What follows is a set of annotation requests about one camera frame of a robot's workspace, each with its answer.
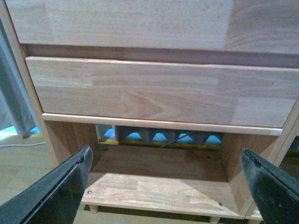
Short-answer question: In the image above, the grey curtain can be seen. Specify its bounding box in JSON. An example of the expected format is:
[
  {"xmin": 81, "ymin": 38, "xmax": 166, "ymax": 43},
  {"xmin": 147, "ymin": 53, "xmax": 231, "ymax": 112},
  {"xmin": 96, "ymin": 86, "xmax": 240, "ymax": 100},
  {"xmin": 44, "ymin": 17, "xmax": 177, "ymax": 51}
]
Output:
[{"xmin": 0, "ymin": 24, "xmax": 39, "ymax": 136}]

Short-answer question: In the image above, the wooden drawer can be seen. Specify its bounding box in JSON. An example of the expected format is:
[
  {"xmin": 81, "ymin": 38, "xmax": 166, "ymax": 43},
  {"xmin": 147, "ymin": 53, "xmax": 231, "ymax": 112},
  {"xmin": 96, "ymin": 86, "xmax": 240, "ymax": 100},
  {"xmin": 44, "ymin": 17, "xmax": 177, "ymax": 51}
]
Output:
[
  {"xmin": 26, "ymin": 56, "xmax": 299, "ymax": 128},
  {"xmin": 6, "ymin": 0, "xmax": 299, "ymax": 54}
]

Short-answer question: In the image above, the upper wooden drawer front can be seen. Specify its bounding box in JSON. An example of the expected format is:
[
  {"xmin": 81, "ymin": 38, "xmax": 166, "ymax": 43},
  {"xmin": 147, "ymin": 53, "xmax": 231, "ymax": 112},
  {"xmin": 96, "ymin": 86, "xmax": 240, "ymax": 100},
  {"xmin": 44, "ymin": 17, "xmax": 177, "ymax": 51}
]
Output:
[{"xmin": 6, "ymin": 0, "xmax": 299, "ymax": 54}]

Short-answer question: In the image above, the lower wooden drawer front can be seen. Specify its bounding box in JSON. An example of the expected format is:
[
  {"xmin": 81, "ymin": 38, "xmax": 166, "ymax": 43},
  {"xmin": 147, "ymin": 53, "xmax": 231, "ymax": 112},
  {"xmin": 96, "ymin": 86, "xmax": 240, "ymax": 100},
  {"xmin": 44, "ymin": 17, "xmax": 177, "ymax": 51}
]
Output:
[{"xmin": 26, "ymin": 56, "xmax": 299, "ymax": 128}]

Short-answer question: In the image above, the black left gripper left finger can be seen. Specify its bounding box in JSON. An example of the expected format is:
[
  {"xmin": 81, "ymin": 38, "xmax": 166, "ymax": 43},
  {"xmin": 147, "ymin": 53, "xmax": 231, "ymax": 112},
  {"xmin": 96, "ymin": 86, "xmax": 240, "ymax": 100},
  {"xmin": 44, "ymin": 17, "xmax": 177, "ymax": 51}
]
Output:
[{"xmin": 0, "ymin": 145, "xmax": 93, "ymax": 224}]

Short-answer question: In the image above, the white cable on floor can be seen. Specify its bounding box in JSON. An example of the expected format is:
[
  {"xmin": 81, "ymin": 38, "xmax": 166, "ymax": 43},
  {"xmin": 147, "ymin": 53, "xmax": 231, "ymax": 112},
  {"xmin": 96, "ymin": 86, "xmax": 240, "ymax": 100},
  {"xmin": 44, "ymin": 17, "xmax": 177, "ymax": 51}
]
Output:
[{"xmin": 0, "ymin": 142, "xmax": 46, "ymax": 148}]

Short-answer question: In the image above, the light wooden shelf cabinet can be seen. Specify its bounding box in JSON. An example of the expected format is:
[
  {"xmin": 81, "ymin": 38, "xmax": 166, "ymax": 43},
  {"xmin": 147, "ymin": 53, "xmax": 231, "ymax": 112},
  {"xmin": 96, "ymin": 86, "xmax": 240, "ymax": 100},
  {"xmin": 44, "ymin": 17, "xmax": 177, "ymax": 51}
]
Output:
[{"xmin": 0, "ymin": 0, "xmax": 299, "ymax": 224}]

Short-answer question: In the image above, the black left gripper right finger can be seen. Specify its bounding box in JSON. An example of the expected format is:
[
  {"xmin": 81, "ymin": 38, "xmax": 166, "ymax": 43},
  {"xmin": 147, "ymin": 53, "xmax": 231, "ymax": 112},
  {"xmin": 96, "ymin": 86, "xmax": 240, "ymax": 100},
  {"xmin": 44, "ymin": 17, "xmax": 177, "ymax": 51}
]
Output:
[{"xmin": 240, "ymin": 148, "xmax": 299, "ymax": 224}]

